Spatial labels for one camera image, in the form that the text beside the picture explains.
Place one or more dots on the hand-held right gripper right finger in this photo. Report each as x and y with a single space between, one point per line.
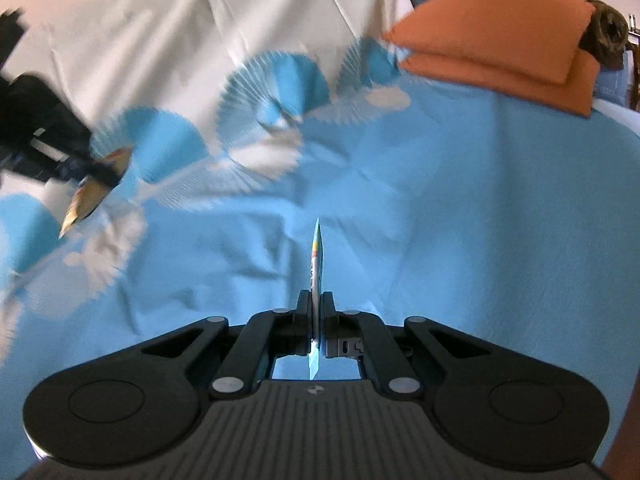
327 310

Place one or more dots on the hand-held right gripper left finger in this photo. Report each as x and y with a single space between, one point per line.
305 310

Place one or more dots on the blue white printed sheet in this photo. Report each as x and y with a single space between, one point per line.
425 210

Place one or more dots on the yellow snack packet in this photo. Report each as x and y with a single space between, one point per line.
85 200

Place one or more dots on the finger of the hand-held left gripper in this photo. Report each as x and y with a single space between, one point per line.
100 172

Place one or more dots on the orange cushion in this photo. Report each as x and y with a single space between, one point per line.
490 30
550 92

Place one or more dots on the dark wooden chair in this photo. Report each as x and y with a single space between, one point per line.
634 60

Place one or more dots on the clear colourful snack packet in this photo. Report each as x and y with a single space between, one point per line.
317 260

